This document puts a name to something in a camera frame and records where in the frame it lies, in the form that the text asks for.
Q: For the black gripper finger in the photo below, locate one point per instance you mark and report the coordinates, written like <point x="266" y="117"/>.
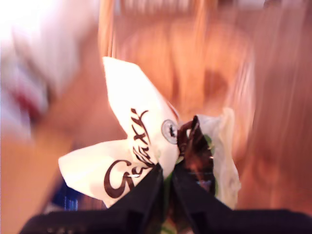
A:
<point x="192" y="202"/>
<point x="143" y="197"/>

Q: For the white Galaxy eggs bag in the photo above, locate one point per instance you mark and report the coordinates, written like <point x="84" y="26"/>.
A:
<point x="136" y="97"/>

